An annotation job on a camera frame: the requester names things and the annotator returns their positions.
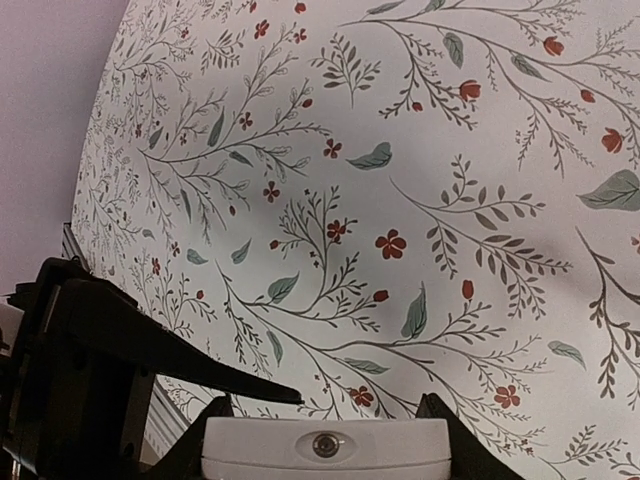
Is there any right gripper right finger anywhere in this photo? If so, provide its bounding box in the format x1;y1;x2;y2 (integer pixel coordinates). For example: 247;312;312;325
416;393;523;480

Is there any floral table mat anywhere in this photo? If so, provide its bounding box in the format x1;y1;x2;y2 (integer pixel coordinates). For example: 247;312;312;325
72;1;639;479

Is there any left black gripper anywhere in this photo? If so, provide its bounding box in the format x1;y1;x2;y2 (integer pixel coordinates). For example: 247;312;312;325
1;258;303;479

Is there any white remote control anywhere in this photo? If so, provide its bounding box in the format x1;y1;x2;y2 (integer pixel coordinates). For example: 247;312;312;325
201;417;452;480

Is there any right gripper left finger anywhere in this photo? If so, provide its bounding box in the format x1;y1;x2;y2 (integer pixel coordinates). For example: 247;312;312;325
149;395;233;480

